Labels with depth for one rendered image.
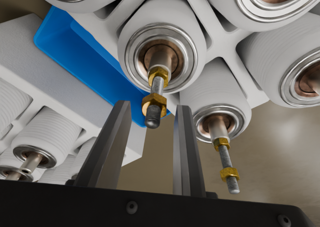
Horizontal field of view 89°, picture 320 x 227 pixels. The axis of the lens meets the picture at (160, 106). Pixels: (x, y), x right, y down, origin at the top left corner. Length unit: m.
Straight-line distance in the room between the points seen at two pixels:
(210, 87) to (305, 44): 0.10
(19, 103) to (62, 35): 0.17
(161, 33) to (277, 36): 0.14
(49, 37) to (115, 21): 0.20
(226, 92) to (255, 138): 0.51
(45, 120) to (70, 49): 0.16
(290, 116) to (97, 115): 0.59
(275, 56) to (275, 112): 0.44
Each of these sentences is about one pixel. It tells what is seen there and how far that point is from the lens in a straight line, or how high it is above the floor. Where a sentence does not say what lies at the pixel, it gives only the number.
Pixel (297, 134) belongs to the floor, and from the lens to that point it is 0.77.
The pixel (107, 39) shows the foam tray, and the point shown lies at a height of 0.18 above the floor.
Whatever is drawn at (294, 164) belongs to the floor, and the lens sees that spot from 0.94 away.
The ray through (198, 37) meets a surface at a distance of 0.17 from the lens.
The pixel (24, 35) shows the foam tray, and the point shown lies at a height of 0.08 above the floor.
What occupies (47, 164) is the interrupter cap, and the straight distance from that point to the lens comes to 0.41.
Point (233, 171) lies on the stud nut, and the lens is 0.19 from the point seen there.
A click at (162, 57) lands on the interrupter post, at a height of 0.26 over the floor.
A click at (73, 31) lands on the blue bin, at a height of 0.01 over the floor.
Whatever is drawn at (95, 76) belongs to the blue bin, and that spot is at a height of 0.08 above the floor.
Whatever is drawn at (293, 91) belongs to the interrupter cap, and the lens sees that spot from 0.23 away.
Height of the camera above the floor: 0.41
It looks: 50 degrees down
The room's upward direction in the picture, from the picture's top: 174 degrees counter-clockwise
